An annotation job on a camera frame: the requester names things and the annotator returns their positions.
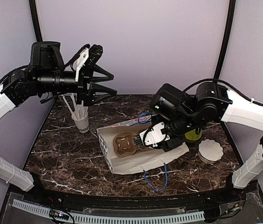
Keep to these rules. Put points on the black frame post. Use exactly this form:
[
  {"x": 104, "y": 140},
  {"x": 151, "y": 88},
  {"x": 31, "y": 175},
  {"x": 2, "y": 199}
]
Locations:
[
  {"x": 225, "y": 40},
  {"x": 35, "y": 20}
]

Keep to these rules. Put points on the white wrapped straw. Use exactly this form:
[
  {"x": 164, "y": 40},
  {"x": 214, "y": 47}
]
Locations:
[{"x": 68, "y": 106}]

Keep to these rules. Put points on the bundle of white straws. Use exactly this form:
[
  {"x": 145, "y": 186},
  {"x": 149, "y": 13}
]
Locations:
[{"x": 81, "y": 111}]

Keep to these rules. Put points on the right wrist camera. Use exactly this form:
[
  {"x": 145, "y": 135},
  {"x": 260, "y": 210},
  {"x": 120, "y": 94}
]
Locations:
[{"x": 168, "y": 103}]

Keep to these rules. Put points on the lime green bowl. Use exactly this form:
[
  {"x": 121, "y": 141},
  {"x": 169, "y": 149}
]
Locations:
[{"x": 193, "y": 136}]

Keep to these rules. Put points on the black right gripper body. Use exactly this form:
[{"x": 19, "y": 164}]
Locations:
[{"x": 181, "y": 125}]

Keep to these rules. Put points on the checkered blue paper bag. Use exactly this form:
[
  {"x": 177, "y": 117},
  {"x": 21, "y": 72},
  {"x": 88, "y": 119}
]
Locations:
[{"x": 140, "y": 162}]

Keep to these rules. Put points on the black right frame post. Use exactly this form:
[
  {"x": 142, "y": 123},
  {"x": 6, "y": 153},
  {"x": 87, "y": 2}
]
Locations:
[{"x": 225, "y": 40}]

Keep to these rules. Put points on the grey slotted cable duct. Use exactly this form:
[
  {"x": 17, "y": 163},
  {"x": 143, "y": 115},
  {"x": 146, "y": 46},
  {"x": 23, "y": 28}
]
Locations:
[{"x": 96, "y": 216}]

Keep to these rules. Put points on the white cup holding straws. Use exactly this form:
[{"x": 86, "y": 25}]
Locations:
[{"x": 81, "y": 124}]

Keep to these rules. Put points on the white scalloped ceramic bowl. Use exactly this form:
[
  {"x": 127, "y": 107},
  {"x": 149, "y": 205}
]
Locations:
[{"x": 210, "y": 151}]

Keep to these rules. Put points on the black left frame post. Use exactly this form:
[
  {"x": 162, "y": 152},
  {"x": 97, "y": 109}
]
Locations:
[{"x": 35, "y": 20}]

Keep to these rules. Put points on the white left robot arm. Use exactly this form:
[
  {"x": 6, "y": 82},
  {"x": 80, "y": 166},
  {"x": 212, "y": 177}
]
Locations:
[{"x": 19, "y": 128}]

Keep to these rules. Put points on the brown cardboard cup carrier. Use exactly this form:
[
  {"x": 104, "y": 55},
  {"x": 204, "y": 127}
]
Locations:
[{"x": 126, "y": 144}]

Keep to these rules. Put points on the black front table rail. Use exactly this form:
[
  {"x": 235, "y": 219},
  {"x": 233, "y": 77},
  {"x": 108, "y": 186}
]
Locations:
[{"x": 201, "y": 200}]

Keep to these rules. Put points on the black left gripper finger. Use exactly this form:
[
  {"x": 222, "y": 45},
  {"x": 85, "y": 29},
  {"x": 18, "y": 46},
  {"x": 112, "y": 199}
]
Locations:
[
  {"x": 99, "y": 92},
  {"x": 106, "y": 75}
]

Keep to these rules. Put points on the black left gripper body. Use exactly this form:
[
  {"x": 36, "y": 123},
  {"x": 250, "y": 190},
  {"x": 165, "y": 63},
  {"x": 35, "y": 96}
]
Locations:
[{"x": 48, "y": 81}]

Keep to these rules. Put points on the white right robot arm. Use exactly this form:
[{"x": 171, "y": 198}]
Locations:
[{"x": 217, "y": 102}]

